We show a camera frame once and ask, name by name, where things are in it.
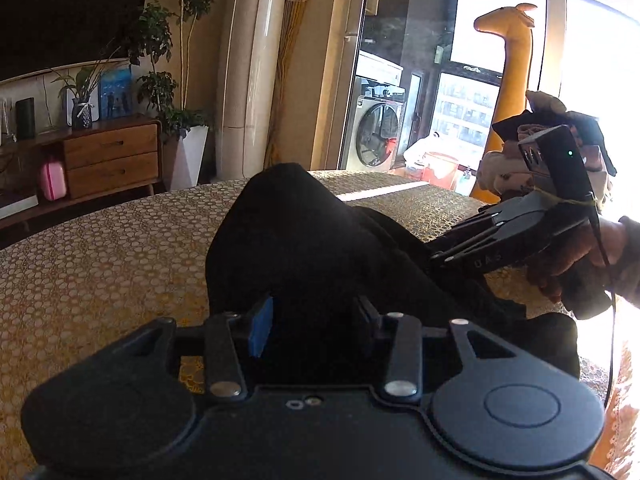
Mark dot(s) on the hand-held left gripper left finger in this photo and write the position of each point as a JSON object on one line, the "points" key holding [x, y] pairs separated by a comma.
{"points": [[262, 327]]}

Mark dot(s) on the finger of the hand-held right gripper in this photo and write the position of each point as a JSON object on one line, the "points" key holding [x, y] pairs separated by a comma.
{"points": [[470, 245], [492, 217]]}

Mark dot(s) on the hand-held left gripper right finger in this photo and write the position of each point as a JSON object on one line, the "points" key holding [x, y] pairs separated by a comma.
{"points": [[367, 320]]}

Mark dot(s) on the black sweater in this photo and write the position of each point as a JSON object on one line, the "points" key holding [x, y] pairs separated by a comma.
{"points": [[310, 240]]}

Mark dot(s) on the person's right forearm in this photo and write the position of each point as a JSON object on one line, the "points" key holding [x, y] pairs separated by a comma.
{"points": [[630, 260]]}

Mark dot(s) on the stack of folded clothes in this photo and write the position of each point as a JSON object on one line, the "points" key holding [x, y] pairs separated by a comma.
{"points": [[500, 170]]}

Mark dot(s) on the person's right hand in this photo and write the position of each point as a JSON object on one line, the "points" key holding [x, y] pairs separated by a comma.
{"points": [[575, 255]]}

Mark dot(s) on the orange bucket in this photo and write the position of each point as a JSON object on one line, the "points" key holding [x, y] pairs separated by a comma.
{"points": [[440, 172]]}

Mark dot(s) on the white plastic bag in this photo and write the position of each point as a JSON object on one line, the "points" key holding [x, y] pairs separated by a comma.
{"points": [[422, 147]]}

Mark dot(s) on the orange giraffe statue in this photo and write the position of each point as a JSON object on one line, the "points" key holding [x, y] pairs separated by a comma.
{"points": [[515, 70]]}

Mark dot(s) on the washing machine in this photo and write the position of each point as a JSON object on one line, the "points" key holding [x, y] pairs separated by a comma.
{"points": [[377, 130]]}

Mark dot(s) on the tall potted tree white planter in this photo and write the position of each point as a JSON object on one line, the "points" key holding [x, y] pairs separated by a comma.
{"points": [[187, 160]]}

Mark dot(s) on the wooden television stand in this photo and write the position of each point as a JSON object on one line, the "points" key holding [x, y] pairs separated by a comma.
{"points": [[110, 160]]}

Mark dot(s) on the glass balcony door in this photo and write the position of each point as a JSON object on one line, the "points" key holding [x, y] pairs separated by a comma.
{"points": [[350, 35]]}

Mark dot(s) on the yellow curtain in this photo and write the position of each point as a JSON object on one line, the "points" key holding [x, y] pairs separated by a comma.
{"points": [[295, 60]]}

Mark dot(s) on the small pink suitcase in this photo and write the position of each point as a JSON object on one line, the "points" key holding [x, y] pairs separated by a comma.
{"points": [[53, 180]]}

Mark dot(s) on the cream standing air conditioner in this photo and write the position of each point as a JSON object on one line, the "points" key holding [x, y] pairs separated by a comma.
{"points": [[250, 70]]}

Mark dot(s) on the white flat box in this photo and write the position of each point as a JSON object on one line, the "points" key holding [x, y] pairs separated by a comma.
{"points": [[17, 206]]}

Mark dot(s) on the blue family picture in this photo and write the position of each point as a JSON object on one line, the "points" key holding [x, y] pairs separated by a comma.
{"points": [[116, 94]]}

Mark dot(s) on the green plant in patterned vase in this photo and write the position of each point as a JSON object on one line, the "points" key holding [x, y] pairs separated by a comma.
{"points": [[81, 115]]}

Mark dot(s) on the white framed tablet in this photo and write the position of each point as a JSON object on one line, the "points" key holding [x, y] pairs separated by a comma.
{"points": [[69, 110]]}

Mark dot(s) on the black cylinder speaker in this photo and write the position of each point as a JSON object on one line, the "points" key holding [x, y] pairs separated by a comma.
{"points": [[25, 119]]}

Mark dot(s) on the white upright device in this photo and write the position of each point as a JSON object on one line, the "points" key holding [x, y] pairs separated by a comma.
{"points": [[7, 122]]}

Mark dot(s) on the black flat television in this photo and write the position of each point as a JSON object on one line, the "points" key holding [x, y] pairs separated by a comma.
{"points": [[60, 10]]}

